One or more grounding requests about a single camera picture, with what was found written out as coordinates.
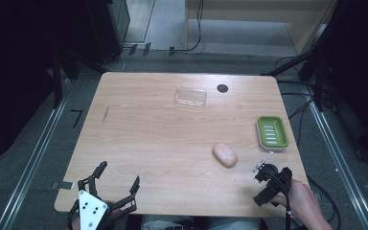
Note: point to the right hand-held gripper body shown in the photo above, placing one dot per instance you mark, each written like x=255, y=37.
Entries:
x=276, y=179

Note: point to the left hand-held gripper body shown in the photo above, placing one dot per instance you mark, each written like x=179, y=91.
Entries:
x=91, y=209

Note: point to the green soap dish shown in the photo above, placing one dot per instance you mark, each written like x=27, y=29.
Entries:
x=272, y=132

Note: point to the pink soap bar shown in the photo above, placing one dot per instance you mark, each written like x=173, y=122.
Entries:
x=224, y=155

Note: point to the person's left hand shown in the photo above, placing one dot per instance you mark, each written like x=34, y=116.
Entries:
x=116, y=213

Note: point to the person's right hand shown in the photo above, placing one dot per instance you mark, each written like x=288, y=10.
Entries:
x=298, y=199

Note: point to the grey tape strip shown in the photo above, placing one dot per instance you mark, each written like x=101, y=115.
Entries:
x=62, y=185

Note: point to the black metal stand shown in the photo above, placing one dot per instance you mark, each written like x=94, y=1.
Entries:
x=317, y=70
x=57, y=76

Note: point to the clear plastic lid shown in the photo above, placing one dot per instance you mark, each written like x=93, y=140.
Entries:
x=191, y=96

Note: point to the black table grommet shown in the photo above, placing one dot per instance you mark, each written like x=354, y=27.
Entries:
x=222, y=88

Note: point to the dark curtain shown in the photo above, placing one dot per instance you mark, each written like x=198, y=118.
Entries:
x=16, y=64
x=361, y=64

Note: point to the black cabinet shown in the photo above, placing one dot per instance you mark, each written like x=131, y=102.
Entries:
x=110, y=28

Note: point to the light wooden shelf unit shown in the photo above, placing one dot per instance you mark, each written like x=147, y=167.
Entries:
x=255, y=12

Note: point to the metal floor rail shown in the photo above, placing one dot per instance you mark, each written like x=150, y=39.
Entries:
x=341, y=166
x=33, y=153

